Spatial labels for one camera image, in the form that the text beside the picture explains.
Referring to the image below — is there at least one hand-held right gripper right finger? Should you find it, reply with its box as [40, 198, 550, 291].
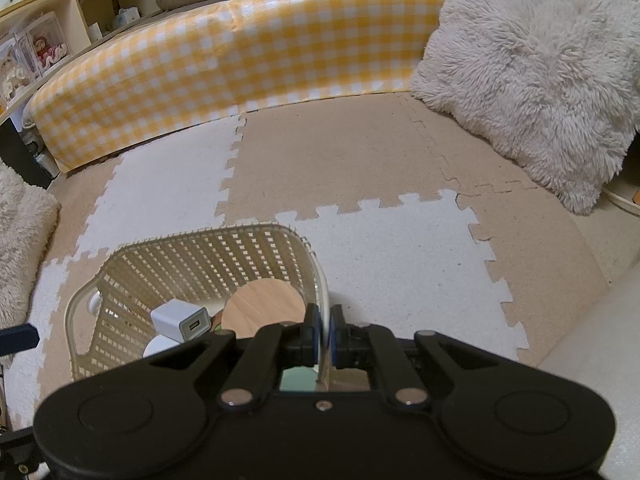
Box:
[329, 306, 493, 407]

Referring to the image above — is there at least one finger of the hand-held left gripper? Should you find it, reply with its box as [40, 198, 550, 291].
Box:
[0, 325, 40, 356]

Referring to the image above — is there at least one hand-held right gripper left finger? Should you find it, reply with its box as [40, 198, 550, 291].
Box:
[147, 305, 320, 408]

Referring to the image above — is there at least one mint green object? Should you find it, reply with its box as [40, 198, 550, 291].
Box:
[280, 367, 321, 392]

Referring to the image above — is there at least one plain round wooden coaster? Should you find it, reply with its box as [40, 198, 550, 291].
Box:
[220, 280, 307, 340]

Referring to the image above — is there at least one cream plastic woven basket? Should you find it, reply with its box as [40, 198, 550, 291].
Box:
[65, 224, 332, 384]

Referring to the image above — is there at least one white wall charger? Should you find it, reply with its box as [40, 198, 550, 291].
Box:
[151, 300, 211, 345]

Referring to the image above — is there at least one white round case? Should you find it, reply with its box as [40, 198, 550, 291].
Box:
[142, 335, 177, 360]

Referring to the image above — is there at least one beige and white foam puzzle mat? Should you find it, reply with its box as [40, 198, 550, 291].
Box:
[0, 92, 614, 433]

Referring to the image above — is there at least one white fluffy pillow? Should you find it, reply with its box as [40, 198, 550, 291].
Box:
[410, 0, 640, 216]
[0, 160, 62, 329]

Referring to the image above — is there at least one dark box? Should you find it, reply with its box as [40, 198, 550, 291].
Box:
[0, 120, 54, 191]

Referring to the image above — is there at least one yellow checked bed cover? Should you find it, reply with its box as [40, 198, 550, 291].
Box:
[25, 0, 454, 174]

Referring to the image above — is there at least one clear case with red doll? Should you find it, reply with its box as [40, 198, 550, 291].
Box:
[15, 10, 72, 82]

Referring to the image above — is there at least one pale tissue box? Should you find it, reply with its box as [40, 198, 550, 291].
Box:
[112, 7, 141, 31]

